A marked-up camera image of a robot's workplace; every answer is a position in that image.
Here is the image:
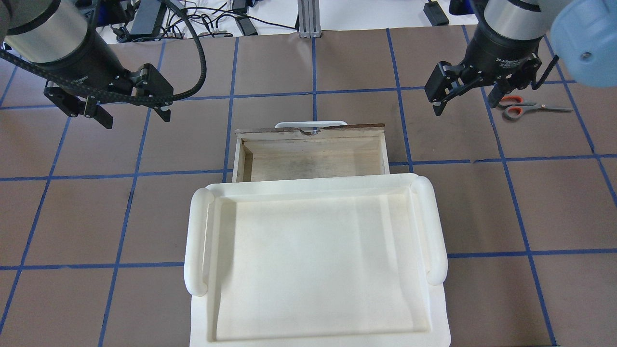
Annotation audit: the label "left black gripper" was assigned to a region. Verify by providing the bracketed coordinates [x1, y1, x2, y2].
[43, 46, 174, 129]

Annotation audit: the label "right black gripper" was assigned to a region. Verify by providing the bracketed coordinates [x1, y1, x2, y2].
[424, 27, 543, 117]

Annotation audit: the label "grey orange scissors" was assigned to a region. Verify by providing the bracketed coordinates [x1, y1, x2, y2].
[497, 95, 573, 121]

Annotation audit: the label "wooden drawer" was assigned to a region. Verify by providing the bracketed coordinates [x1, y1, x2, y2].
[232, 124, 390, 183]

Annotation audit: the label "white drawer handle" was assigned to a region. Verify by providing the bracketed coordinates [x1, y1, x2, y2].
[275, 120, 348, 128]

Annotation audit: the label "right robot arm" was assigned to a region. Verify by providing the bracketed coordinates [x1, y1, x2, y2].
[424, 0, 617, 116]

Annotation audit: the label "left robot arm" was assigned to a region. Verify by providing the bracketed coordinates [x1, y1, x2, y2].
[1, 0, 174, 129]

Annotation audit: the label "black power brick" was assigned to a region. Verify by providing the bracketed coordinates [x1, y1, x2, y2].
[423, 0, 449, 27]

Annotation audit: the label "black power adapter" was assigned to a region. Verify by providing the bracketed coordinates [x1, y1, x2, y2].
[129, 0, 167, 41]

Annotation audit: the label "white plastic tray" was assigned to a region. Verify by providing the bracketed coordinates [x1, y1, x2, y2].
[184, 173, 451, 347]

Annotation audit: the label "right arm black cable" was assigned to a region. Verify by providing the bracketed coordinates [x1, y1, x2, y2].
[532, 54, 560, 91]

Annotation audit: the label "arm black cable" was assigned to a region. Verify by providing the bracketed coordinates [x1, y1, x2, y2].
[532, 54, 560, 91]
[0, 0, 207, 104]

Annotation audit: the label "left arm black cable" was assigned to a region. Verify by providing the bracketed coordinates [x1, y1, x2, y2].
[0, 0, 207, 104]

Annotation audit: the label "aluminium frame post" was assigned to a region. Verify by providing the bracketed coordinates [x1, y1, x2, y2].
[297, 0, 322, 38]

